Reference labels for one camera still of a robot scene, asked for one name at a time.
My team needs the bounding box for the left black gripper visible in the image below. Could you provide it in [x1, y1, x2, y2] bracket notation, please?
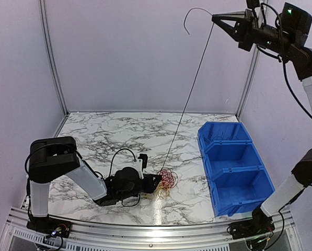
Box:
[118, 174, 161, 201]

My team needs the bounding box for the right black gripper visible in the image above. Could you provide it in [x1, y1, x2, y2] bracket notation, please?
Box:
[213, 8, 297, 56]

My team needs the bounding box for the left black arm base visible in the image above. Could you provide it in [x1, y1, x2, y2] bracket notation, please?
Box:
[27, 215, 72, 238]

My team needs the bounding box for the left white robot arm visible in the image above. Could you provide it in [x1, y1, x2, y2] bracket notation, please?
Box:
[25, 136, 162, 233]

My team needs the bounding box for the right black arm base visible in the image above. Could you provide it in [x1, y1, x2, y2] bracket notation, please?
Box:
[227, 207, 275, 239]

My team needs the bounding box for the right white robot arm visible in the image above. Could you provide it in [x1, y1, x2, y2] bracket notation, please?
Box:
[212, 1, 312, 234]

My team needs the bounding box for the middle blue storage bin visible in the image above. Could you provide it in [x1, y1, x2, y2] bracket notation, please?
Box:
[201, 142, 263, 179]

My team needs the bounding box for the blue storage bin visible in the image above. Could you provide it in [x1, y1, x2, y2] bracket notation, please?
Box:
[201, 142, 263, 179]
[198, 121, 252, 157]
[208, 168, 275, 217]

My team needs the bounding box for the far blue storage bin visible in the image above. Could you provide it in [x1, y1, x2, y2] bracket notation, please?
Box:
[198, 121, 252, 157]

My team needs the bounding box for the near blue storage bin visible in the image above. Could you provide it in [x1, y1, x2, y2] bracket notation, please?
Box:
[208, 168, 275, 217]

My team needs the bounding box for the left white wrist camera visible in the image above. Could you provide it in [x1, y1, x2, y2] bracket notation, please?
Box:
[133, 154, 148, 179]

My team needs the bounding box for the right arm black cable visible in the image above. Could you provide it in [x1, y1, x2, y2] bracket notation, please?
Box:
[256, 1, 312, 122]

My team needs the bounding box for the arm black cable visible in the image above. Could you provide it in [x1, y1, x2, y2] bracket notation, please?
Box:
[24, 141, 142, 207]
[256, 1, 312, 122]

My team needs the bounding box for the right aluminium corner post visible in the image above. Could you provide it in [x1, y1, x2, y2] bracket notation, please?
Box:
[236, 46, 260, 121]

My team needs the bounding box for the aluminium corner post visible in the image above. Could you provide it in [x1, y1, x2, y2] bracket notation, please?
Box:
[38, 0, 69, 117]
[236, 46, 260, 121]

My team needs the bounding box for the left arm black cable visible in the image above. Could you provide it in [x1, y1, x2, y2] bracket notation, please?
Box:
[24, 141, 142, 207]

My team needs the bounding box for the aluminium front frame rail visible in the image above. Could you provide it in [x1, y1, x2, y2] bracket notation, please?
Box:
[0, 208, 303, 250]

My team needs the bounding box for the left aluminium corner post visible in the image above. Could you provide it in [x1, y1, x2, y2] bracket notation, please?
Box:
[38, 0, 69, 117]

